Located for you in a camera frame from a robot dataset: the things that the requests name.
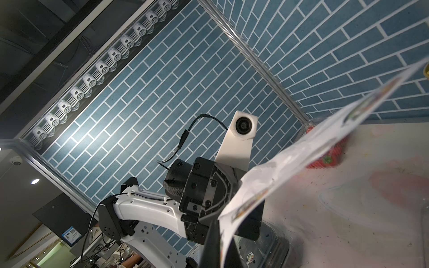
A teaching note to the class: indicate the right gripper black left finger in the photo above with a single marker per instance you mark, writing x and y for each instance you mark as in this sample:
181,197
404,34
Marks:
211,251

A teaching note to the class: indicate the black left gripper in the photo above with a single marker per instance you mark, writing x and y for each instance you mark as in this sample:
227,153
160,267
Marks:
202,189

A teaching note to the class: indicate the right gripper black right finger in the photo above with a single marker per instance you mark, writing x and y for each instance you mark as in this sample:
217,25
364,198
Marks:
230,254

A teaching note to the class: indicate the white fruit sticker sheet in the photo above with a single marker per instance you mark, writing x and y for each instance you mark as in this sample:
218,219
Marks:
263,180

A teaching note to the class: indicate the clear box of blueberries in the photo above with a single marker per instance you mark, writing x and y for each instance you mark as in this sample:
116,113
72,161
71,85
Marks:
396,211

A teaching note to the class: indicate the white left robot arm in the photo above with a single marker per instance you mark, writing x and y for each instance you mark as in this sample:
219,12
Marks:
127,217

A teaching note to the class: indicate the clear box of strawberries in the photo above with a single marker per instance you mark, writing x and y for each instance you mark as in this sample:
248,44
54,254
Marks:
335,154

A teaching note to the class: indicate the LED light strip overhead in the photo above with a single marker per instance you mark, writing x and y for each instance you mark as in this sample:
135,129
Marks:
118,48

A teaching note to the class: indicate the aluminium corner post left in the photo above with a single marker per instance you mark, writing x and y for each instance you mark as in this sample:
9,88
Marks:
253,59

